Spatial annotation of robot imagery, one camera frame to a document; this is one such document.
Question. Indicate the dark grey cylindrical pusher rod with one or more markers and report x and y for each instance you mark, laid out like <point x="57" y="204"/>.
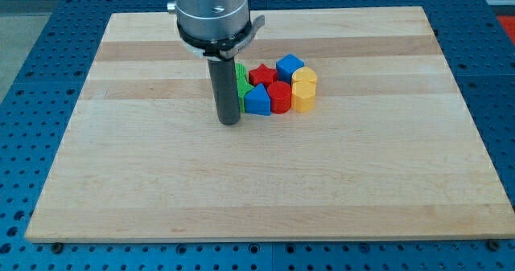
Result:
<point x="224" y="86"/>

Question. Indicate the yellow hexagon block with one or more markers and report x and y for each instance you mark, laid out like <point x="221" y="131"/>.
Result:
<point x="303" y="96"/>

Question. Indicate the green round block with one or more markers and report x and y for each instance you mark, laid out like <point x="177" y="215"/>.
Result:
<point x="241" y="71"/>

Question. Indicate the green star block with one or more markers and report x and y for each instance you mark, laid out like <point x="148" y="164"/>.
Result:
<point x="243" y="87"/>

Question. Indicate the red star block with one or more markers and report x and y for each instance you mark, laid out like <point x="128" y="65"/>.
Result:
<point x="263" y="75"/>

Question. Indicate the blue triangle block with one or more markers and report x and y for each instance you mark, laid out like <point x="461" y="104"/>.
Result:
<point x="257" y="101"/>

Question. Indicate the red cylinder block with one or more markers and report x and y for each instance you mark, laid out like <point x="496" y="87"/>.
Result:
<point x="280" y="97"/>

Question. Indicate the blue cube block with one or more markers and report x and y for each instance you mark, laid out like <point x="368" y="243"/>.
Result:
<point x="286" y="66"/>

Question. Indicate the yellow rounded block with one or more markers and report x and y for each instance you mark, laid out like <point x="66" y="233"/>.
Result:
<point x="304" y="74"/>

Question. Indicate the light wooden board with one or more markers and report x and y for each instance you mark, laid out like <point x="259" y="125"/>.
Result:
<point x="389" y="152"/>

